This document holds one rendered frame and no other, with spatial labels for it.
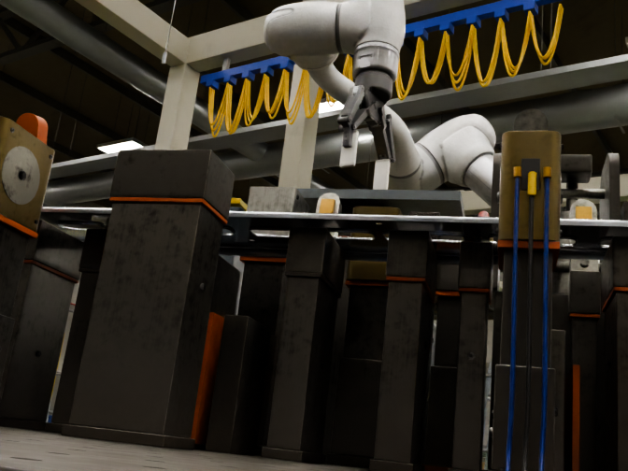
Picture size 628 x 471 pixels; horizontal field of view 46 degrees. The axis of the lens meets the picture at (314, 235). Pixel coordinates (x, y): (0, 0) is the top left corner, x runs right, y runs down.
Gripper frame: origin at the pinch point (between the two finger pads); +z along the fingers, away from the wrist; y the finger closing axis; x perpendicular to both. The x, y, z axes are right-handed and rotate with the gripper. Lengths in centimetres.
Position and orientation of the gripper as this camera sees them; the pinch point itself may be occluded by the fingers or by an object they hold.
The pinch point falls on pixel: (364, 174)
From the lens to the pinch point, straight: 139.8
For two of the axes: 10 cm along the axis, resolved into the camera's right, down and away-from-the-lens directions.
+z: -1.1, 9.5, -2.8
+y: -5.1, -3.0, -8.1
